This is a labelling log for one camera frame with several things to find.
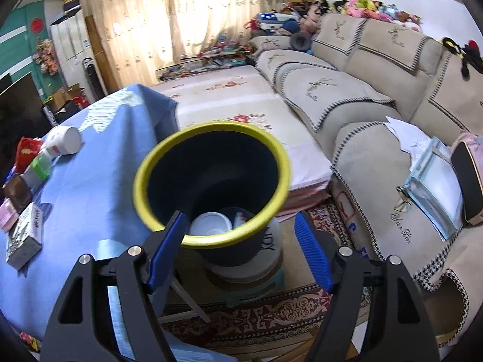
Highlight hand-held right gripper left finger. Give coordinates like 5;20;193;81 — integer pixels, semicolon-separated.
40;210;188;362

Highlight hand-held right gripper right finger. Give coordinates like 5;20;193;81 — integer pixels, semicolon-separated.
294;213;441;362

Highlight black trash bin yellow rim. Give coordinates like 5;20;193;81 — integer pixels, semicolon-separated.
133;122;292;268

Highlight white labelled plastic bottle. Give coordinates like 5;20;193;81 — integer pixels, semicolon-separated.
41;125;83;158

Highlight green white small carton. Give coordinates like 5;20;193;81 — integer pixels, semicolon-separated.
23;154;53;191

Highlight white plastic bowl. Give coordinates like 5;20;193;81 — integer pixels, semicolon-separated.
189;212;232;237

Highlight white round printed container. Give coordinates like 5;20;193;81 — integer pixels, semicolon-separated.
206;219;283;283

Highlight white printed sack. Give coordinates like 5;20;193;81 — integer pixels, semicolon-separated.
330;181;382;261

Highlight blue striped tablecloth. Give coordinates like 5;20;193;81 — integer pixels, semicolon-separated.
0;83;178;362

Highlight clear plastic document bag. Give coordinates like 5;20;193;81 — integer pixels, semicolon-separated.
402;138;465;242

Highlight black white printed box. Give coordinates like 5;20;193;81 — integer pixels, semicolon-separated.
5;203;44;271

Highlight white loose papers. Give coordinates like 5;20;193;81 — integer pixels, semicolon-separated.
384;116;433;167

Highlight brown small box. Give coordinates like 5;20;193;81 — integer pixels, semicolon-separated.
3;175;33;214

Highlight pink small box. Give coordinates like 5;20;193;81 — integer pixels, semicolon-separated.
0;200;20;233

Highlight red snack packet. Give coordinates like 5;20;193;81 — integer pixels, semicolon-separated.
14;137;44;174

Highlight pink black bag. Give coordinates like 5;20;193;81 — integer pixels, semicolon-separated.
451;132;483;227

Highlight pile of open cardboard boxes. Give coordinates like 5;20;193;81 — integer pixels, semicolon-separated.
43;83;91;116

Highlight beige embroidered sofa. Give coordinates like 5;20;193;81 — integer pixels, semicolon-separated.
249;13;483;302

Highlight white tower fan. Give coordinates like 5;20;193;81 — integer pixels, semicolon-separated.
82;57;106;100

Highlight pile of books and clutter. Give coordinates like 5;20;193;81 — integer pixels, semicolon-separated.
156;36;257;81

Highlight brown wooden board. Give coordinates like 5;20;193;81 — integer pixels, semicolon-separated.
85;15;119;95

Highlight black television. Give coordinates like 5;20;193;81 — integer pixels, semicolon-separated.
0;72;51;182

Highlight grey round cushion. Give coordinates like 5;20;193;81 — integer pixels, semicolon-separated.
290;32;313;52

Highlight artificial flower bunch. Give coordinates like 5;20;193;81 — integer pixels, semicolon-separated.
33;38;59;76

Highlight cream embroidered curtain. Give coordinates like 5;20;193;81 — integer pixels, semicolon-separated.
81;0;299;95

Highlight white tall cabinet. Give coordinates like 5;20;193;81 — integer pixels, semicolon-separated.
50;9;93;68

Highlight white blue printed bag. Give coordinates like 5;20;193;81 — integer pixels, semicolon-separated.
256;12;299;33

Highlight black yellow plush toy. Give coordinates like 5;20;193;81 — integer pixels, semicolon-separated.
441;37;483;80

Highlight pile of plush toys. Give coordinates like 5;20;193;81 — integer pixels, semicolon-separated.
279;0;423;33

